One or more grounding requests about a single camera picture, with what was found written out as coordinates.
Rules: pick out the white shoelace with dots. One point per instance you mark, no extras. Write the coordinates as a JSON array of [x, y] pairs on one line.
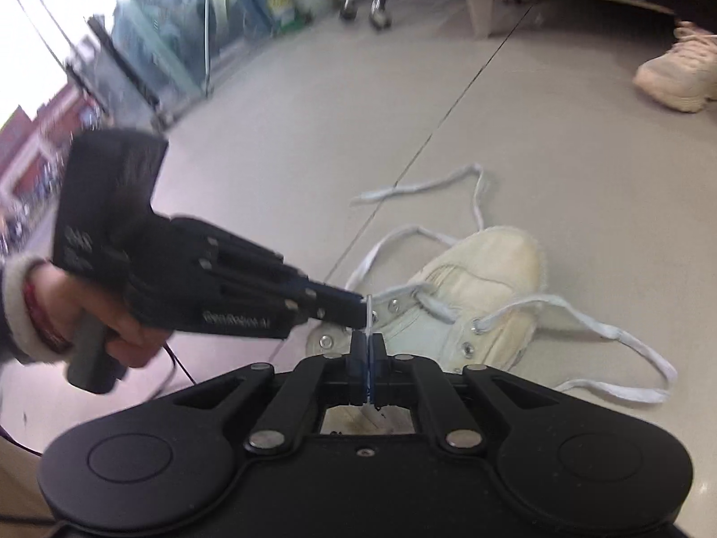
[[630, 394]]

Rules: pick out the white canvas sneaker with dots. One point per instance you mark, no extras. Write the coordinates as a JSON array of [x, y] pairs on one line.
[[454, 309]]

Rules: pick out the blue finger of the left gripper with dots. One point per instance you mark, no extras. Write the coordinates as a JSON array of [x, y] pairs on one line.
[[348, 314], [314, 296]]

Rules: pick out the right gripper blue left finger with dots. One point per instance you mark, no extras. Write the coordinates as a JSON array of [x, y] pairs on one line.
[[321, 396]]

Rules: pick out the green fire extinguisher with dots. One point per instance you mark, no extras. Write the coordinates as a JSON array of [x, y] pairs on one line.
[[283, 16]]

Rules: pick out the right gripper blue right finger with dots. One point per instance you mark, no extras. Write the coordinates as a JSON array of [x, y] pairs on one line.
[[419, 385]]

